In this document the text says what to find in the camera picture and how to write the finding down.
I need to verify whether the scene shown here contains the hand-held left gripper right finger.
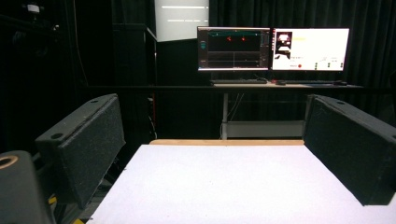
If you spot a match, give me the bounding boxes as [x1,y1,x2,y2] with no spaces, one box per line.
[303,93,396,207]

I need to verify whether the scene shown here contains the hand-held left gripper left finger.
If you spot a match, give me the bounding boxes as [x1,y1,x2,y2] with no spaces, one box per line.
[35,93,127,210]

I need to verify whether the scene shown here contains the black cabinet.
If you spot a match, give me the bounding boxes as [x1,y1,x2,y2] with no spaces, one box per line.
[111,23,158,140]

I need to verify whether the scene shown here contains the white-screen computer monitor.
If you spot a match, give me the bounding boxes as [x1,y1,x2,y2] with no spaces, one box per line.
[271,27,350,72]

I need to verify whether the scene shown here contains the black curtain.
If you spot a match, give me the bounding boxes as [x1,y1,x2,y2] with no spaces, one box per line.
[208,0,396,125]

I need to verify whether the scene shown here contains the white table cover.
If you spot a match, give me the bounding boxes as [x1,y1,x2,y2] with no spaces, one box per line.
[86,144,396,224]

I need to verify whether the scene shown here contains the black keyboard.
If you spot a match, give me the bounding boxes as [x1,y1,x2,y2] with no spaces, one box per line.
[210,77,269,85]

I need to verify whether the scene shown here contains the white desk leg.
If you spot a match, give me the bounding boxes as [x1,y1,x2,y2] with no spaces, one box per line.
[220,91,229,140]

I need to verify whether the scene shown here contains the long dark desk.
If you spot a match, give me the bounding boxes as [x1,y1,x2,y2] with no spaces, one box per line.
[87,81,394,93]

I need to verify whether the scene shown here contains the dark-screen computer monitor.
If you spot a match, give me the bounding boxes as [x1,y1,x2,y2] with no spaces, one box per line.
[196,25,271,73]

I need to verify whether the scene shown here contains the white cables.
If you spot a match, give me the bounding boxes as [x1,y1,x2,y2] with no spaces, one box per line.
[226,91,246,123]

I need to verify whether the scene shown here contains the bright white wall panel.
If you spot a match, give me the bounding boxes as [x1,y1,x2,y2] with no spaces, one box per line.
[154,0,210,43]

